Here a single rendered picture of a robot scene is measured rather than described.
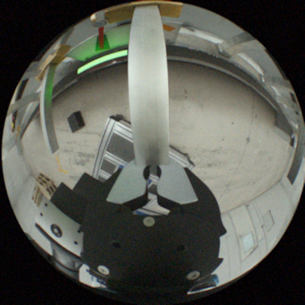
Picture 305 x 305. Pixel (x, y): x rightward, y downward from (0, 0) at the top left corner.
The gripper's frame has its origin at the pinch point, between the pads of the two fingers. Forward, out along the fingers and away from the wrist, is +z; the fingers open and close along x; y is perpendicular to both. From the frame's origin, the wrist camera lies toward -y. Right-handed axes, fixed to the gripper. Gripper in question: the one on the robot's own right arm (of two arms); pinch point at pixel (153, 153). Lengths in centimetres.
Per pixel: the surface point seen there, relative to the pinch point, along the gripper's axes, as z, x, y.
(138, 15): -3.4, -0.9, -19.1
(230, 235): -3, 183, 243
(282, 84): -2, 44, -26
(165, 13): -0.5, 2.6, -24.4
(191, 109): 83, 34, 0
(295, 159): -11.3, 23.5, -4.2
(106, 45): 9.5, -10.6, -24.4
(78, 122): 73, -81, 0
